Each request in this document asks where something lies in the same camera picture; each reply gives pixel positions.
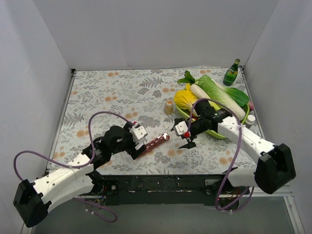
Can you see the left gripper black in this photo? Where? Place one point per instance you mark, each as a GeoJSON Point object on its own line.
{"type": "Point", "coordinates": [134, 149]}

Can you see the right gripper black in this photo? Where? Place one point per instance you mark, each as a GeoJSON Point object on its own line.
{"type": "Point", "coordinates": [189, 136]}

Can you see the red weekly pill organizer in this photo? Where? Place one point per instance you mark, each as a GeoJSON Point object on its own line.
{"type": "Point", "coordinates": [155, 143]}

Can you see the clear pill bottle yellow pills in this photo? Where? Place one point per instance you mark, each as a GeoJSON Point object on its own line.
{"type": "Point", "coordinates": [169, 106]}

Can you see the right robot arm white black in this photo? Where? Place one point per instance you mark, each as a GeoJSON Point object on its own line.
{"type": "Point", "coordinates": [274, 163]}

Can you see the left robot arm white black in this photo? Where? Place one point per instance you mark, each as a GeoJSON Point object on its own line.
{"type": "Point", "coordinates": [34, 200]}

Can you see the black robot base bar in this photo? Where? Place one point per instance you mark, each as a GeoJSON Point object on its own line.
{"type": "Point", "coordinates": [157, 189]}

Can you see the green plastic basket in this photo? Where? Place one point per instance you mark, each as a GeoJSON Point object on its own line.
{"type": "Point", "coordinates": [186, 113]}

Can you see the yellow napa cabbage toy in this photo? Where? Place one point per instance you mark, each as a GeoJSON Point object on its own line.
{"type": "Point", "coordinates": [185, 98]}

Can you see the white daikon radish toy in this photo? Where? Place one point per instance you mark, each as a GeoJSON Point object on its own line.
{"type": "Point", "coordinates": [191, 85]}

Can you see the green napa cabbage toy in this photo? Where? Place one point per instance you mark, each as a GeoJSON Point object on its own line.
{"type": "Point", "coordinates": [228, 96]}

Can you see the floral tablecloth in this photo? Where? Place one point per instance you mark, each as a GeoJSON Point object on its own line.
{"type": "Point", "coordinates": [101, 99]}

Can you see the pink radish toy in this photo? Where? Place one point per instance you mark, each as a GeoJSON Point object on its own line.
{"type": "Point", "coordinates": [251, 106]}

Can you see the green glass bottle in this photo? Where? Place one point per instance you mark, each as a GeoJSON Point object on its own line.
{"type": "Point", "coordinates": [231, 74]}

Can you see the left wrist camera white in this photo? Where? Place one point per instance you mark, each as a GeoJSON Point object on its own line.
{"type": "Point", "coordinates": [138, 133]}

